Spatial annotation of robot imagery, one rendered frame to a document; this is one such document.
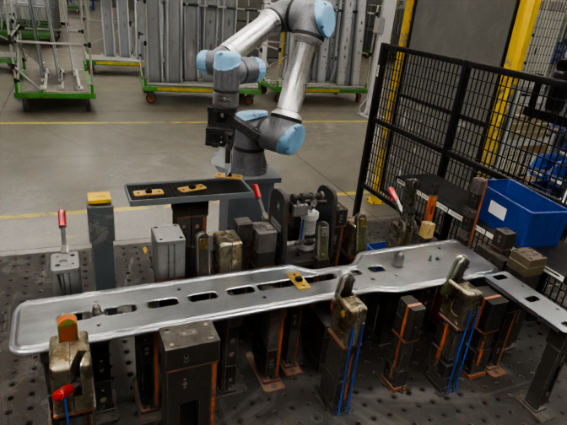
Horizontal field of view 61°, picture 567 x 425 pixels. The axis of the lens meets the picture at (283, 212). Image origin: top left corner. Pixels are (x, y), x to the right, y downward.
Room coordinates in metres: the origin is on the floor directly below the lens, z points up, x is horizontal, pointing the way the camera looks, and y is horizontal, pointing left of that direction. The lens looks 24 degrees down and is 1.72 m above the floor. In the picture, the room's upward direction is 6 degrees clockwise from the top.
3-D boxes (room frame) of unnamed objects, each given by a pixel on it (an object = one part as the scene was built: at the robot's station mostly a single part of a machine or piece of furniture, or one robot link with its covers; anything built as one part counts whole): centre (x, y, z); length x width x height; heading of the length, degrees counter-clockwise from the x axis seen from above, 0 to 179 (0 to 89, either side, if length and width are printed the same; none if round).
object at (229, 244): (1.22, 0.15, 0.89); 0.13 x 0.11 x 0.38; 26
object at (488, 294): (1.22, -0.63, 0.84); 0.11 x 0.10 x 0.28; 26
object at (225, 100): (1.41, 0.20, 1.43); 0.08 x 0.08 x 0.05
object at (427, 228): (1.50, -0.50, 0.88); 0.04 x 0.04 x 0.36; 26
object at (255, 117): (1.75, 0.15, 1.27); 0.13 x 0.12 x 0.14; 60
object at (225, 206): (1.76, 0.15, 0.90); 0.21 x 0.21 x 0.40; 25
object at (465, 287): (1.14, -0.52, 0.87); 0.12 x 0.09 x 0.35; 26
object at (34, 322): (1.14, -0.05, 1.00); 1.38 x 0.22 x 0.02; 116
